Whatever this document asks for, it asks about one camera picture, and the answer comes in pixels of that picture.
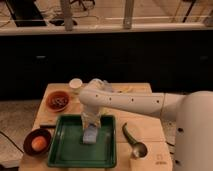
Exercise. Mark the dark bowl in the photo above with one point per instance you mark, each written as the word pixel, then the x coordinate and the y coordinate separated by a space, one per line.
pixel 29 138

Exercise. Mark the green plastic tray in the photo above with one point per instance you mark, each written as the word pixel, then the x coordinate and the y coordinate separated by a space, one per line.
pixel 68 150

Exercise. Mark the green handled metal scoop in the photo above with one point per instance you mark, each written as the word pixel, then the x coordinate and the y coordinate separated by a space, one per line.
pixel 139 149

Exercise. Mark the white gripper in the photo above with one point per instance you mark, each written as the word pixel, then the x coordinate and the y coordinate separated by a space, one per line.
pixel 90 119

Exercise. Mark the wooden cutting board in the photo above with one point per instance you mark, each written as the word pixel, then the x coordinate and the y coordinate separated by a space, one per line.
pixel 45 117

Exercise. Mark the orange bowl with contents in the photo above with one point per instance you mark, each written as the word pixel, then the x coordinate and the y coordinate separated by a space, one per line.
pixel 57 101

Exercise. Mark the white cup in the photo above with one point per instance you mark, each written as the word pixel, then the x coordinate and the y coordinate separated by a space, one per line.
pixel 75 84

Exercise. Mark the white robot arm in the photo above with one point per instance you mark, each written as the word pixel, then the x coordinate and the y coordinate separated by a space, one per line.
pixel 193 114

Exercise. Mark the blue sponge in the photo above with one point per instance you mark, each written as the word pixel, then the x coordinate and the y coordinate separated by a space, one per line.
pixel 90 134

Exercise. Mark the orange fruit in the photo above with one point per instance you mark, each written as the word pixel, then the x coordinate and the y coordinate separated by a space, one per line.
pixel 39 143

